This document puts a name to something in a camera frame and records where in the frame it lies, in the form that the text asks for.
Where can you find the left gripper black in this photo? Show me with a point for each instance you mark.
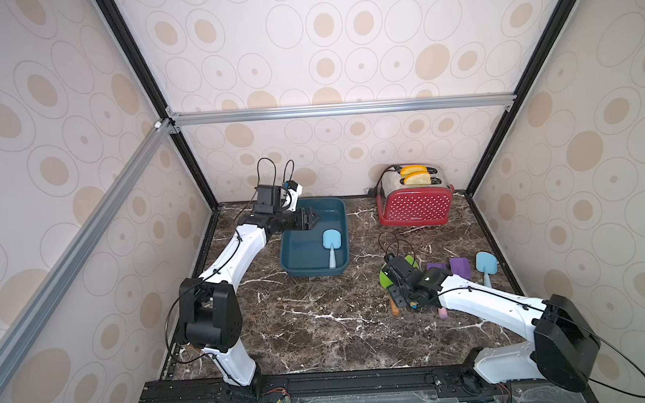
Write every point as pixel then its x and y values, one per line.
pixel 305 216

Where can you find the green shovel yellow handle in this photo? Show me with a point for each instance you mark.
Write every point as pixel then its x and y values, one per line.
pixel 411 262

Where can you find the teal plastic storage box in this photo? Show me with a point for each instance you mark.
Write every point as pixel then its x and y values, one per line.
pixel 303 253

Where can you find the green shovel orange handle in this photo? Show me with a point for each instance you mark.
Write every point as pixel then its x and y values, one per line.
pixel 386 284

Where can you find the yellow toast slice rear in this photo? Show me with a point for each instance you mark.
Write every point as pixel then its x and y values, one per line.
pixel 413 169

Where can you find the horizontal aluminium frame bar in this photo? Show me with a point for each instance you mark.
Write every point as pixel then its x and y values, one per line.
pixel 344 109

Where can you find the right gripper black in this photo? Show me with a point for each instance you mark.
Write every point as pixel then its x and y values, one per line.
pixel 400 284

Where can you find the yellow toast slice front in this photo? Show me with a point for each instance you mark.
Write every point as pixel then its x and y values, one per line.
pixel 417 178

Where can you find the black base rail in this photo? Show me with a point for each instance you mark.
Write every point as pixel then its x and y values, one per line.
pixel 452 384

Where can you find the purple shovel pink handle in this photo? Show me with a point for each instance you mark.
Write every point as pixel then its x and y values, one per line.
pixel 461 267
pixel 443 312

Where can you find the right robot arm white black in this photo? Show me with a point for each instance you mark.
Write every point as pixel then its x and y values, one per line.
pixel 559 345

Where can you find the left diagonal aluminium bar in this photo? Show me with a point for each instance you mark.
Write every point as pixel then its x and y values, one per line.
pixel 31 321

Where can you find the light blue shovel far right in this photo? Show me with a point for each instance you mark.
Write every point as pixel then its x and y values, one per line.
pixel 487 264

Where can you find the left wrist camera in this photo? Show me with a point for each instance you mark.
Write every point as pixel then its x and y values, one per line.
pixel 292 192

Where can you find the light blue toy shovel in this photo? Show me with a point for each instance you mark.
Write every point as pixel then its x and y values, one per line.
pixel 332 239

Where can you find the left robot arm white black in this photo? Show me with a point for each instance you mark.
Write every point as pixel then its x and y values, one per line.
pixel 210 317

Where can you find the yellow toast slice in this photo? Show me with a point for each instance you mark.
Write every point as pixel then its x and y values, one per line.
pixel 413 169
pixel 417 178

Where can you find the red polka dot toaster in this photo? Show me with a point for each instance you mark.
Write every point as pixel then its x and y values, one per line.
pixel 414 206

